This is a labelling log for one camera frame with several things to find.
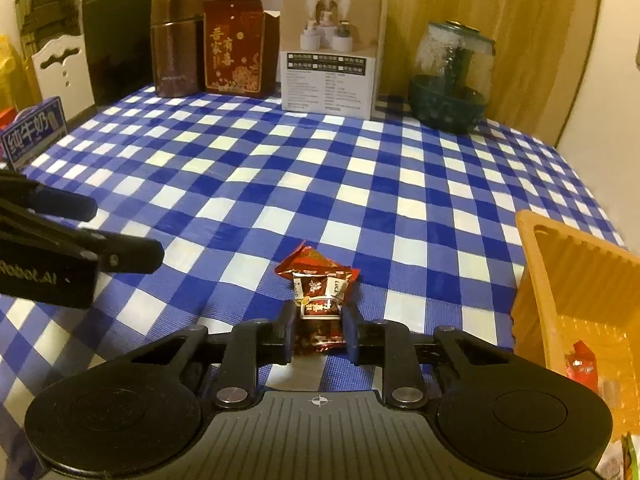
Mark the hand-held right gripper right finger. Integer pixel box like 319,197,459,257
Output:
340,301,507,409

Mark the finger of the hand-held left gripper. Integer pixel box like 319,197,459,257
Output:
0,200,166,276
0,169,99,223

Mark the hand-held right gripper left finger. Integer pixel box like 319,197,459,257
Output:
127,301,299,409

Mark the dark red candy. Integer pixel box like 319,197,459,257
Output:
276,241,362,356

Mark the orange plastic tray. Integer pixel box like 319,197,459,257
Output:
510,210,640,441

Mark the red pillow candy packet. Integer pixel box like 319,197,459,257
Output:
565,340,601,395

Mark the blue milk carton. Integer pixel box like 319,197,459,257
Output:
0,96,68,171

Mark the white chair back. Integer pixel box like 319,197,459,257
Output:
31,35,96,106

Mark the yellow plastic bag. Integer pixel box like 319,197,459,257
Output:
0,35,43,111

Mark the blue white checkered tablecloth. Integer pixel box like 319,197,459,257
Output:
0,82,631,461

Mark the black monitor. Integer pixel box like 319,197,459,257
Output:
81,0,216,107

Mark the dark brown canister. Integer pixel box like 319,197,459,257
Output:
150,0,213,98

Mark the folded olive rack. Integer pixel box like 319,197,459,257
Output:
14,0,83,56

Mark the red gold printed box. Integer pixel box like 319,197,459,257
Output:
202,0,281,96

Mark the white cardboard product box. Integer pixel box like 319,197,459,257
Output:
280,0,388,121

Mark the glass jar with green base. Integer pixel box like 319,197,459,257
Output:
407,21,496,135

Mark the green packet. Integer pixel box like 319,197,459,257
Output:
620,432,640,480

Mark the wooden door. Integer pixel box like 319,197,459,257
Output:
325,0,606,146

